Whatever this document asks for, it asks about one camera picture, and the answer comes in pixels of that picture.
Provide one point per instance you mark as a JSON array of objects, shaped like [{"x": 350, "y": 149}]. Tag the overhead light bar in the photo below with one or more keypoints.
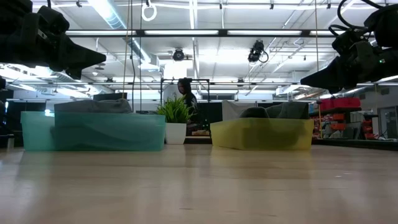
[{"x": 186, "y": 32}]

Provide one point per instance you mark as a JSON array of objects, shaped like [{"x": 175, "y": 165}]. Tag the black metal table frame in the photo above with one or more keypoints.
[{"x": 357, "y": 143}]

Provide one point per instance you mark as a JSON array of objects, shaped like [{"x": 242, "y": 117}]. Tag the dark green baseball cap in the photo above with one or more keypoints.
[
  {"x": 289, "y": 110},
  {"x": 253, "y": 112}
]

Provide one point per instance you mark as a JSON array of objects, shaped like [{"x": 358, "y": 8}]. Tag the round black ceiling fixture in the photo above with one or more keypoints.
[{"x": 178, "y": 54}]

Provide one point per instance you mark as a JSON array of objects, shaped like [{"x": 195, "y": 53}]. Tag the green plant in white pot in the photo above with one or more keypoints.
[{"x": 175, "y": 124}]

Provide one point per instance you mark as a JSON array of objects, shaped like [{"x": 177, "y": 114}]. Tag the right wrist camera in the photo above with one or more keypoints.
[{"x": 345, "y": 42}]

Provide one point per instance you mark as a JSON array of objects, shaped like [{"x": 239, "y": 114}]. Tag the translucent green plastic bin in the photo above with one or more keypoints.
[{"x": 34, "y": 133}]

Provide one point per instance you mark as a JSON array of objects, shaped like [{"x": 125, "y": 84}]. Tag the translucent yellow plastic bin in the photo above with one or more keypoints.
[{"x": 224, "y": 137}]

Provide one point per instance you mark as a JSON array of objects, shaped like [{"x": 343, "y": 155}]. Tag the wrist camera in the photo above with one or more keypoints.
[
  {"x": 53, "y": 20},
  {"x": 345, "y": 42}
]

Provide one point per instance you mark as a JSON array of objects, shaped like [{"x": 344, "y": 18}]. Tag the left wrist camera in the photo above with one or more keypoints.
[{"x": 53, "y": 20}]

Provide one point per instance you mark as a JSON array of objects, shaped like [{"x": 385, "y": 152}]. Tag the black overhead camera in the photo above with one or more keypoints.
[{"x": 256, "y": 51}]

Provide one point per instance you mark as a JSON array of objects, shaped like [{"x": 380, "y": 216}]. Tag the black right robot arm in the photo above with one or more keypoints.
[{"x": 385, "y": 25}]

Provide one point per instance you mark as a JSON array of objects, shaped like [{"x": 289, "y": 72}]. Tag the red storage box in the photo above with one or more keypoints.
[{"x": 340, "y": 103}]

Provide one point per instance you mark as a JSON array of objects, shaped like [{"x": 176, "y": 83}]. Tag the person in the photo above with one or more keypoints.
[{"x": 188, "y": 96}]

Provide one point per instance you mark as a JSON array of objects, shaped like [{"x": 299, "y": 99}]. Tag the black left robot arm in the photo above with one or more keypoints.
[{"x": 12, "y": 7}]

